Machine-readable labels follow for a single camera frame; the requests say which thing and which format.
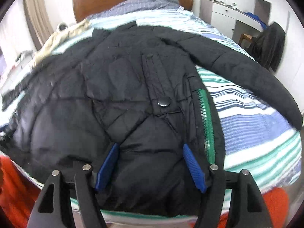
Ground black puffer jacket green lining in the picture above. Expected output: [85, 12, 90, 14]
[1, 22, 302, 217]

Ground blue cloth on desk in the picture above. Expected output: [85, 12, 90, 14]
[244, 12, 268, 30]

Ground white round camera device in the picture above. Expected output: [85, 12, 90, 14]
[56, 23, 67, 32]

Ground beige curtain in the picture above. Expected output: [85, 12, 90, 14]
[23, 0, 54, 51]

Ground beige garment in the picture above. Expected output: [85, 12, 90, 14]
[33, 19, 90, 67]

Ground white desk with drawer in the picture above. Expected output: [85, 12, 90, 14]
[199, 0, 263, 42]

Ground striped blue green bedspread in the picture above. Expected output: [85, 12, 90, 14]
[1, 9, 301, 217]

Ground wooden stool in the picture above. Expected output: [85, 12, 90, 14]
[238, 33, 253, 49]

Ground blue checked pillow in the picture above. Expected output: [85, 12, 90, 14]
[86, 0, 181, 20]

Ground orange red rug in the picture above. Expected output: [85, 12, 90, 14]
[1, 156, 40, 227]

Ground black clothes on chair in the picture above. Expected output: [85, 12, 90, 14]
[247, 22, 285, 72]

